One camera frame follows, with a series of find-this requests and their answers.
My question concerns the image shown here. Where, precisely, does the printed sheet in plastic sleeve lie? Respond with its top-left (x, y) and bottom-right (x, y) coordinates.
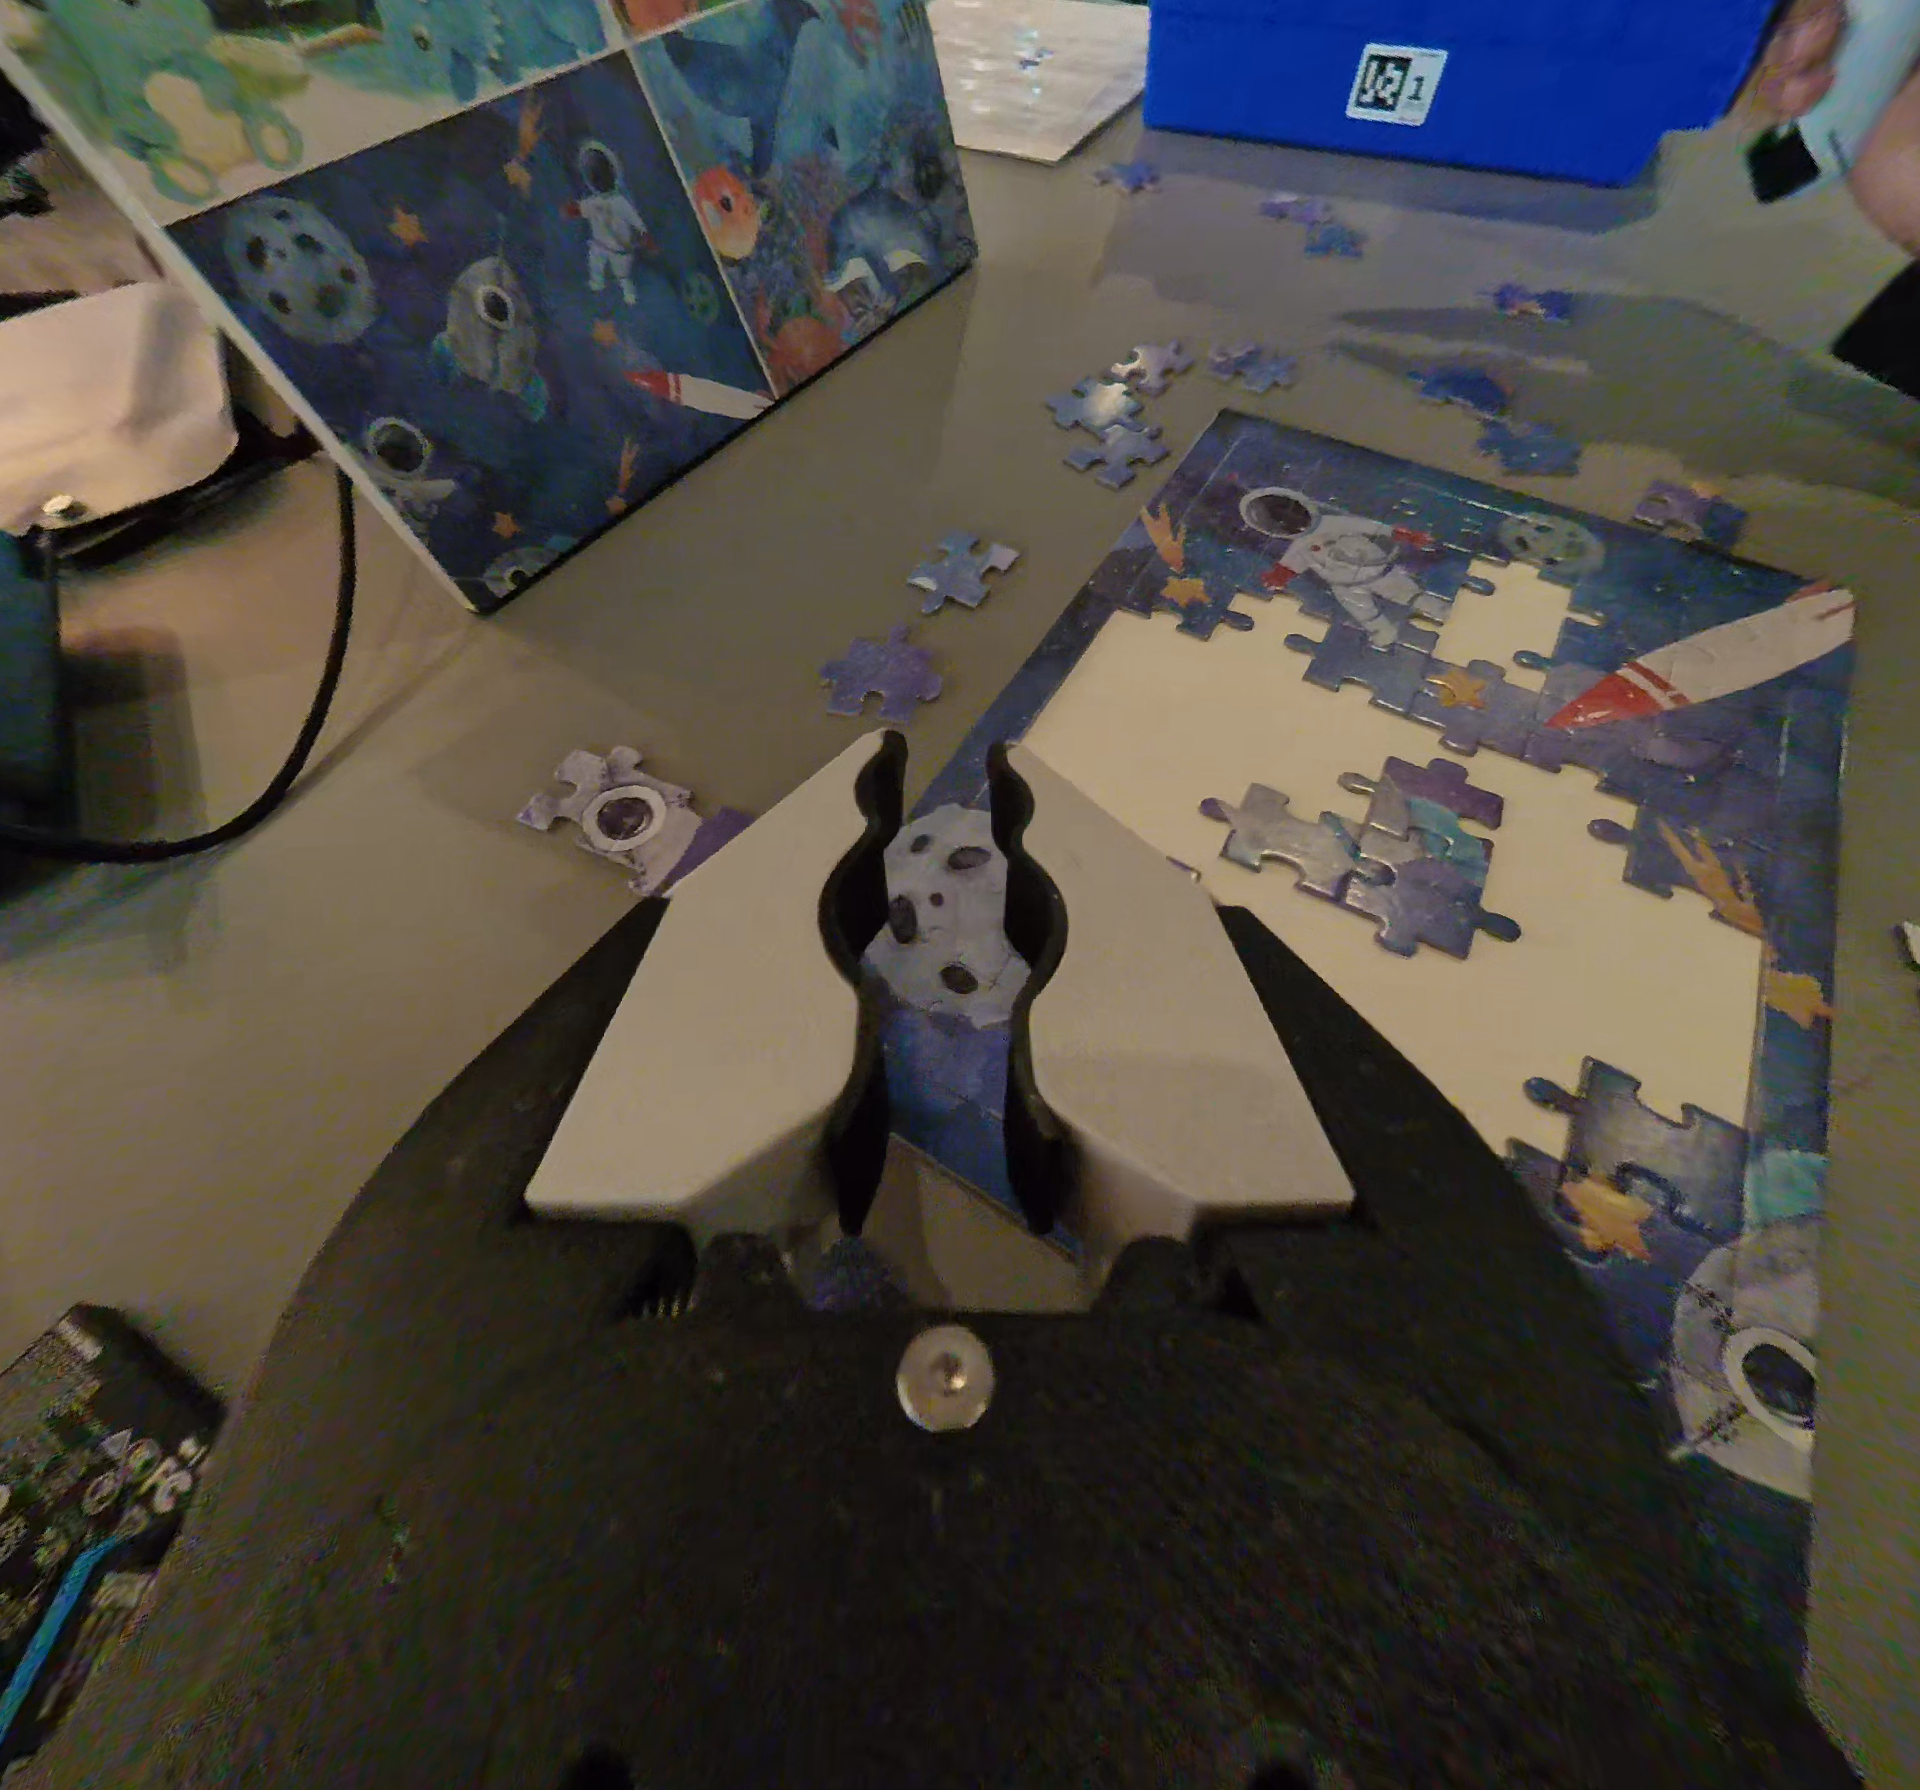
top-left (926, 0), bottom-right (1154, 164)

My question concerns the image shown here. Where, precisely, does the grey helmet jigsaw puzzle piece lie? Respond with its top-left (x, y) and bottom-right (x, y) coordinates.
top-left (517, 747), bottom-right (701, 895)

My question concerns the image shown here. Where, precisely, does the illustrated puzzle box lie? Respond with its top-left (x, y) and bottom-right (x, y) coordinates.
top-left (0, 0), bottom-right (980, 616)

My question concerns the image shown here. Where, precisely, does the joined purple puzzle piece cluster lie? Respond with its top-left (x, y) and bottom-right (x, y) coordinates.
top-left (1201, 757), bottom-right (1520, 962)

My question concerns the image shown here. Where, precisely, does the blue plastic bin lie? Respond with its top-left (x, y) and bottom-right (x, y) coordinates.
top-left (1144, 0), bottom-right (1802, 189)

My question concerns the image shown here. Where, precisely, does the black cable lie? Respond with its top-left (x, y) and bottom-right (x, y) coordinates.
top-left (0, 463), bottom-right (363, 866)

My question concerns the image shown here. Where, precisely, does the person's right hand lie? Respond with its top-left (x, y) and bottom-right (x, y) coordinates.
top-left (1764, 0), bottom-right (1920, 251)

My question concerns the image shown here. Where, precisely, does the dark teal case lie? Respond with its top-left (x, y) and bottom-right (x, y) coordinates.
top-left (0, 524), bottom-right (74, 846)

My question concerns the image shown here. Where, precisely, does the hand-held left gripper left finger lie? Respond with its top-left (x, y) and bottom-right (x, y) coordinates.
top-left (523, 729), bottom-right (916, 1242)

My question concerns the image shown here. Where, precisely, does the white cloth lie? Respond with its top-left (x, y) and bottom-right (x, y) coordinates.
top-left (0, 279), bottom-right (245, 535)

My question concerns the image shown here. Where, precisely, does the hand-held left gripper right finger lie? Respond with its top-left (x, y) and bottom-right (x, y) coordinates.
top-left (982, 742), bottom-right (1364, 1242)

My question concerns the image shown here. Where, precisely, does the black printed box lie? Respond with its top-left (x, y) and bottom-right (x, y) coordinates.
top-left (0, 1303), bottom-right (229, 1770)

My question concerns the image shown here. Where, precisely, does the space jigsaw puzzle tray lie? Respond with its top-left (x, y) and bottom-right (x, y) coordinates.
top-left (877, 407), bottom-right (1863, 1512)

